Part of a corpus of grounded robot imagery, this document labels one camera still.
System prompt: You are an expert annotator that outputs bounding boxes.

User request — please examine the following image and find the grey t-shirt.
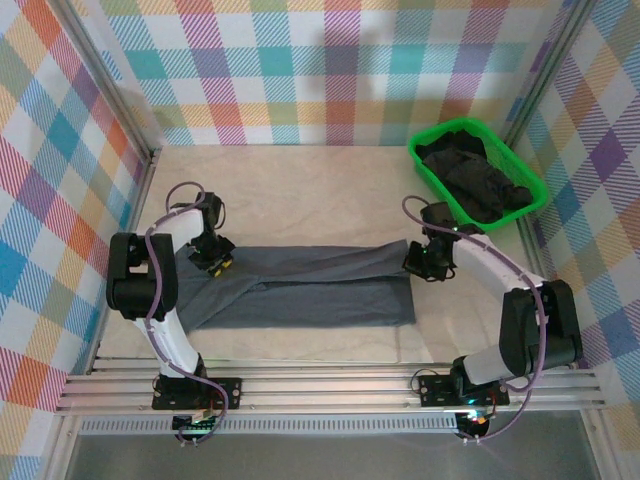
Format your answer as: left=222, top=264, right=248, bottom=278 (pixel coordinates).
left=172, top=238, right=417, bottom=334

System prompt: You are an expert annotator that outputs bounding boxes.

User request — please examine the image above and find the green plastic basket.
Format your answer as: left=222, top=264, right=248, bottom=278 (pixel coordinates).
left=408, top=117, right=549, bottom=232

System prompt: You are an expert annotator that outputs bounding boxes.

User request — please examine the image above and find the left controller board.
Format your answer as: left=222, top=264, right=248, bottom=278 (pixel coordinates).
left=172, top=413, right=221, bottom=444

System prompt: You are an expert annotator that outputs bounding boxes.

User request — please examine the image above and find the controller board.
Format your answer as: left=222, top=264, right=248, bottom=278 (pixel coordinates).
left=172, top=413, right=221, bottom=444
left=457, top=410, right=494, bottom=441

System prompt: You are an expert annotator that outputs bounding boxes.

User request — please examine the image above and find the right controller board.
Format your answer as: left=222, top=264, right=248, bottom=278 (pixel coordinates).
left=457, top=410, right=494, bottom=441

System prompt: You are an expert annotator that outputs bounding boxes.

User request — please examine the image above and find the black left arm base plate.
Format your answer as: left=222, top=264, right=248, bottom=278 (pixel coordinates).
left=152, top=377, right=243, bottom=411

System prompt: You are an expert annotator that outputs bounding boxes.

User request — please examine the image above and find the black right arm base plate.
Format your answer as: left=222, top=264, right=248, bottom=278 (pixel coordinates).
left=418, top=373, right=511, bottom=407

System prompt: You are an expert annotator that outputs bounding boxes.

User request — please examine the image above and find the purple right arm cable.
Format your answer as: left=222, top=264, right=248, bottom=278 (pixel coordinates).
left=402, top=195, right=549, bottom=444

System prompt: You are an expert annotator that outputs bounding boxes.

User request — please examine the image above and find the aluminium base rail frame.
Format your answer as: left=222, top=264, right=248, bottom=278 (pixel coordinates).
left=54, top=357, right=607, bottom=416

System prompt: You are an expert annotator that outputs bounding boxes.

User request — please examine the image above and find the grey slotted cable duct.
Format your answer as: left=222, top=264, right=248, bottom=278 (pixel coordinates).
left=79, top=417, right=461, bottom=435

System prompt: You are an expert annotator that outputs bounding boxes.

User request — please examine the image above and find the aluminium corner post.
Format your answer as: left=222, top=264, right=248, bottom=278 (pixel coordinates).
left=499, top=0, right=600, bottom=151
left=47, top=0, right=164, bottom=166

